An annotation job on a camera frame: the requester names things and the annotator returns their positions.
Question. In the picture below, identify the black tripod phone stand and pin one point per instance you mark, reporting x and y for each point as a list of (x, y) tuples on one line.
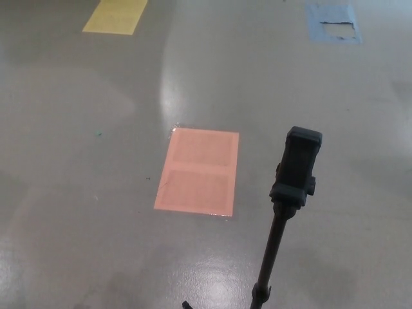
[(299, 161)]

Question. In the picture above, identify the pink floor marker rectangle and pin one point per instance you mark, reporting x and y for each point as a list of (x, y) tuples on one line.
[(196, 174)]

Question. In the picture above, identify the yellow paper sheet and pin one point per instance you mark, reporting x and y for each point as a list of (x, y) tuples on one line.
[(114, 16)]

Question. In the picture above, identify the torn blue paper sheet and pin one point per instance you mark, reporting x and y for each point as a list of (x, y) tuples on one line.
[(322, 14)]

